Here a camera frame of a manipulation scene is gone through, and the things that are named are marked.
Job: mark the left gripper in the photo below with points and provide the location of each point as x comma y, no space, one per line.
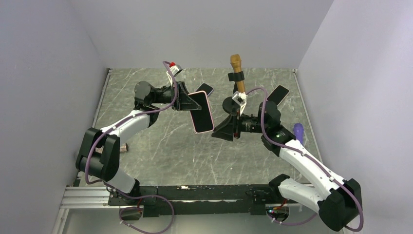
183,101

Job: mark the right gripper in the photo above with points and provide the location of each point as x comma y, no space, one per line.
225,130

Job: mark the pink phone case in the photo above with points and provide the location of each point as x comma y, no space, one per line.
201,111

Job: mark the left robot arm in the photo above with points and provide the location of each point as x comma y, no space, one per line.
99,153

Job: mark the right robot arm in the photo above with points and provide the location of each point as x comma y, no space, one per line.
335,200

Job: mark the phone in purple case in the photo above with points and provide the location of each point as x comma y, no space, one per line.
206,88

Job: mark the phone in white case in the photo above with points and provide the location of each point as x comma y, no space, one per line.
278,94

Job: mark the black microphone stand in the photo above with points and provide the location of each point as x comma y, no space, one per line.
228,103

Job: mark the gold microphone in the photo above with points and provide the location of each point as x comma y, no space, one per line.
236,63

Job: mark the purple microphone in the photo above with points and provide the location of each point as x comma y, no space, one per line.
298,131

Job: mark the glitter silver microphone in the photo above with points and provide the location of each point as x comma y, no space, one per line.
123,148

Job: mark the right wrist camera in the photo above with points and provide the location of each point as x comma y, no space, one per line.
241,99

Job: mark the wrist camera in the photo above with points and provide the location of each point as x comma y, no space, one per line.
173,70
241,99

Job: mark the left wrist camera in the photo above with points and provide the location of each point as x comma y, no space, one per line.
173,70

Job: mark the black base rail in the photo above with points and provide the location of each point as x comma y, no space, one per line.
253,199

